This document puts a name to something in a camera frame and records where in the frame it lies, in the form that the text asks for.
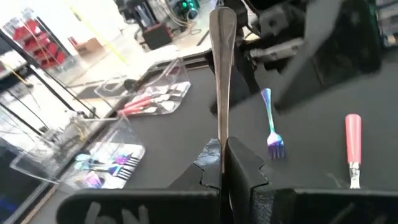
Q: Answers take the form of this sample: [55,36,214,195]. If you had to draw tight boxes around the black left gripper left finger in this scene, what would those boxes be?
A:
[57,138,222,224]

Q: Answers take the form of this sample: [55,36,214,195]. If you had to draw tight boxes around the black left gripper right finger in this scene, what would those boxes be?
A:
[225,136,398,224]

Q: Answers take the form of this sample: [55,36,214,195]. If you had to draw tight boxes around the iridescent rainbow fork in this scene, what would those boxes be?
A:
[76,152,141,167]
[74,161,133,182]
[260,88,286,160]

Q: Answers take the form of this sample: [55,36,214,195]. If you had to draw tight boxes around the pink-handled silver fork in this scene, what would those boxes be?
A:
[344,113,363,190]
[126,82,190,107]
[119,91,181,113]
[117,101,177,117]

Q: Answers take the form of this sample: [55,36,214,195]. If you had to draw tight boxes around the clear plastic bin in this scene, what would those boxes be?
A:
[93,57,192,118]
[9,116,147,191]

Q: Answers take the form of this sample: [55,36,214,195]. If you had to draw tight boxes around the dark metal fork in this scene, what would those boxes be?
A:
[208,6,238,174]

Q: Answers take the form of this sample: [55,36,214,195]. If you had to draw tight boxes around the black table mat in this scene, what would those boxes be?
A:
[26,49,398,224]

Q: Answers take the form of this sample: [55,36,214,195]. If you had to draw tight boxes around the brown cardboard box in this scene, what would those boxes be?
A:
[74,37,104,57]

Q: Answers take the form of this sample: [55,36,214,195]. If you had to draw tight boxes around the black computer case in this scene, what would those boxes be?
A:
[142,23,174,51]

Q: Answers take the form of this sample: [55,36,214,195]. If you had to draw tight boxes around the red parts bins rack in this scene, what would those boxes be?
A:
[11,17,68,70]

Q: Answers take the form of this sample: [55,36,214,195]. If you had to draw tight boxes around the yellow hanging cable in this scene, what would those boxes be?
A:
[63,0,129,65]

